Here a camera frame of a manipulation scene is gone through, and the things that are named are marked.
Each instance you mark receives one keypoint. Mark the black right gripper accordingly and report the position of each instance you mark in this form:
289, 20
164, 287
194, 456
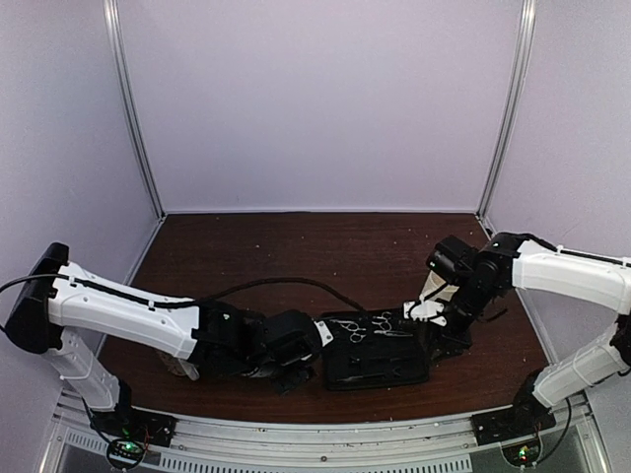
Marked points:
455, 343

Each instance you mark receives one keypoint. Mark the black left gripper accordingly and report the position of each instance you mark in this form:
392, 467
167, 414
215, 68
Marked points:
287, 384

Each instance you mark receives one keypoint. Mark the silver thinning scissors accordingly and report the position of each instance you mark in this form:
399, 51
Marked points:
382, 322

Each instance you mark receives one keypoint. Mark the silver plain hair scissors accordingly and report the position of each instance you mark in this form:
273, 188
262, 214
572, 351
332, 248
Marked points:
356, 333

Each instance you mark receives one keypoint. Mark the black zip tool case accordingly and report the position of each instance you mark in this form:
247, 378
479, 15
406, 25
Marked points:
378, 361

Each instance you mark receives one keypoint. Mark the black hair clip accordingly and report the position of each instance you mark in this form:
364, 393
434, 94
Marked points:
398, 334

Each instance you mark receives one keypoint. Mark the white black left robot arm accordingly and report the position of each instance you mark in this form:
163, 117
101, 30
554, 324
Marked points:
59, 298

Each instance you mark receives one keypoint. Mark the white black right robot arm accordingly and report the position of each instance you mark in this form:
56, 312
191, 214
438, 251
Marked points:
532, 266

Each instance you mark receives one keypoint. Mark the cream white mug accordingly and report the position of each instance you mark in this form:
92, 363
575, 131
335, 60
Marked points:
435, 287

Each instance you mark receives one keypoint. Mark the patterned mug orange inside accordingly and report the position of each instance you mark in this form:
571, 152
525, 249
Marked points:
179, 367

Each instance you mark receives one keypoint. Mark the left round circuit board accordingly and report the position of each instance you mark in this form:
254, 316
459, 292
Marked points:
124, 453

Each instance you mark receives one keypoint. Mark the round circuit board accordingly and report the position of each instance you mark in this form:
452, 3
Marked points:
522, 454
124, 453

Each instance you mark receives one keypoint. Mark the right round circuit board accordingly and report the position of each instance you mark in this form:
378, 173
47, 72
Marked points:
522, 454

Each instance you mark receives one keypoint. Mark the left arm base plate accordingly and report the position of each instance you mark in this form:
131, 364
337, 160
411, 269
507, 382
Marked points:
127, 422

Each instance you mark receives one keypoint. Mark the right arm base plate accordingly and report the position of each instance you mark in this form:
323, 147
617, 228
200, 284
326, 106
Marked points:
502, 425

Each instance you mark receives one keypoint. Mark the aluminium front rail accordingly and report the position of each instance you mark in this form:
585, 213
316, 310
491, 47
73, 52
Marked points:
439, 444

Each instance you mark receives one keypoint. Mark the aluminium right corner post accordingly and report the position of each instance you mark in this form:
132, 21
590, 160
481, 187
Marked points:
522, 55

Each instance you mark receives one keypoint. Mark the aluminium corner post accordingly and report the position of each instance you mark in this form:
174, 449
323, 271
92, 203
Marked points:
522, 55
130, 113

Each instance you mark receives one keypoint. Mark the aluminium left corner post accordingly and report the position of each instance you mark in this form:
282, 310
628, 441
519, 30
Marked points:
130, 113

